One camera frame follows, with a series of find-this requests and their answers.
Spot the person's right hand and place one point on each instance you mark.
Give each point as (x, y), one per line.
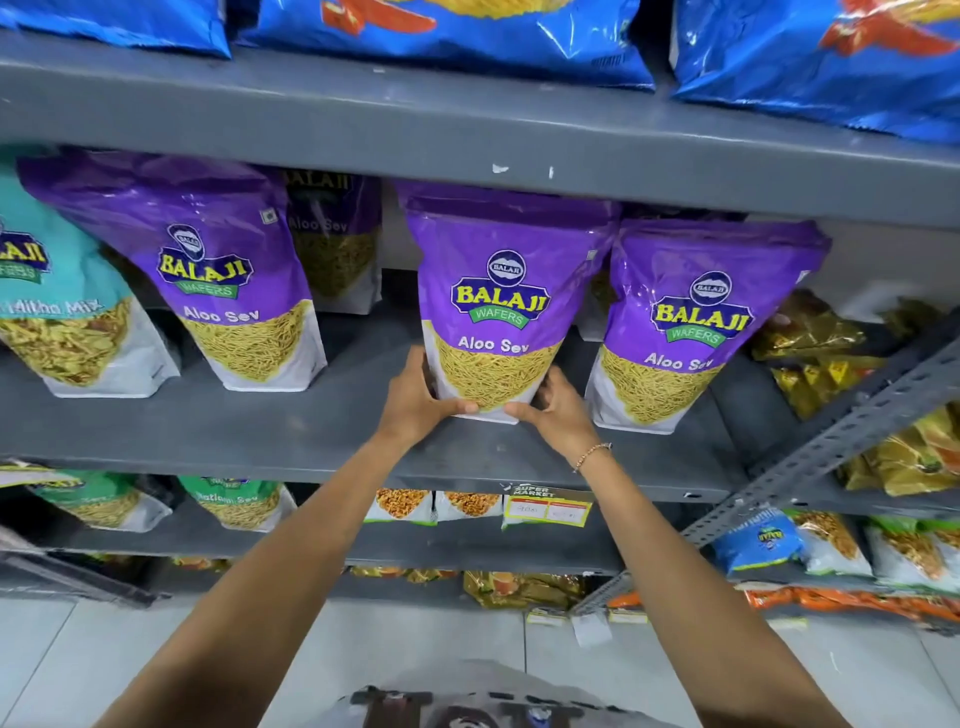
(562, 424)

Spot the pile of olive-gold packets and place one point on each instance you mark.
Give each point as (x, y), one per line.
(810, 330)

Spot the grey metal shelf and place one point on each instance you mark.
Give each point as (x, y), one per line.
(300, 112)

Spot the person's left hand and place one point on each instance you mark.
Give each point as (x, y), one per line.
(412, 412)

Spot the row of small gold packets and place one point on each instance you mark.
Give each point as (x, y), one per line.
(517, 589)

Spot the person's left forearm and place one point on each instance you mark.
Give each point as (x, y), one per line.
(262, 600)

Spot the blue chip bag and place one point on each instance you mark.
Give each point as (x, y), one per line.
(487, 45)
(825, 67)
(112, 22)

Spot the white hanging tag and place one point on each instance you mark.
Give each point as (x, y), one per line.
(591, 628)

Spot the teal Mitha Mix packet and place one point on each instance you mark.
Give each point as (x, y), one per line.
(60, 322)

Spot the yellow shelf price label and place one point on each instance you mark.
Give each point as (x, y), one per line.
(547, 510)
(30, 474)

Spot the person's right forearm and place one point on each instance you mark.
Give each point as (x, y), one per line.
(697, 600)

